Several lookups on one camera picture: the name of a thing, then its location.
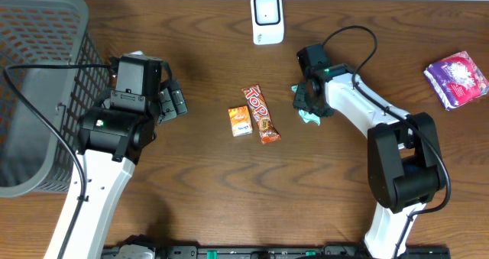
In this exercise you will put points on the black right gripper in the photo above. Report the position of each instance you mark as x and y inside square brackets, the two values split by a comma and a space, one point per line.
[299, 101]

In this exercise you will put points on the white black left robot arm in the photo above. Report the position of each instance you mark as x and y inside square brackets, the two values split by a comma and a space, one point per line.
[110, 138]

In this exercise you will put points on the grey plastic basket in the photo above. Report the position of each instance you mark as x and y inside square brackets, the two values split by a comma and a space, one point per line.
[49, 42]

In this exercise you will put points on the teal snack packet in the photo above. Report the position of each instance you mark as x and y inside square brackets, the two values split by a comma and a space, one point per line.
[309, 117]

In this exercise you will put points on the orange chocolate bar wrapper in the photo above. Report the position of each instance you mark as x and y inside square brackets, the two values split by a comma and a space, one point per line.
[261, 114]

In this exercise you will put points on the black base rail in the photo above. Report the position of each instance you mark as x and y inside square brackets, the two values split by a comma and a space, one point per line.
[134, 251]

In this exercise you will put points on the pink purple pad package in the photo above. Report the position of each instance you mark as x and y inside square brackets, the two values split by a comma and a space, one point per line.
[456, 80]

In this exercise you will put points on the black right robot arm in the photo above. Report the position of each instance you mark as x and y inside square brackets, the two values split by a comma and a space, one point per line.
[405, 168]

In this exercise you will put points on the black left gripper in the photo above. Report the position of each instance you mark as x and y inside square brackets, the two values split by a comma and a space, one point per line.
[168, 101]

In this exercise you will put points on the small orange snack box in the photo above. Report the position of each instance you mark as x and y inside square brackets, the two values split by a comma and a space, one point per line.
[240, 120]

